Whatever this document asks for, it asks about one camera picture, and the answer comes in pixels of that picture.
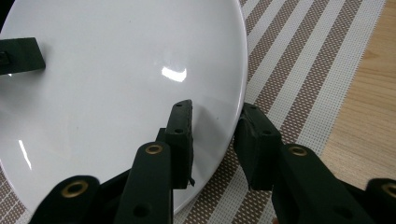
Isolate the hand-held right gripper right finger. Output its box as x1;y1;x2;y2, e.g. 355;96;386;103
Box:
233;102;376;224

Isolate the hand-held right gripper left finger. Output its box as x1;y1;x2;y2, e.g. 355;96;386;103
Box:
114;99;195;224

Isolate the white plate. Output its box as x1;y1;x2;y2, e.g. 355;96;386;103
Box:
0;0;249;216

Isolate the grey striped placemat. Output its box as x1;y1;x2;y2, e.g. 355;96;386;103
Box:
0;0;387;224

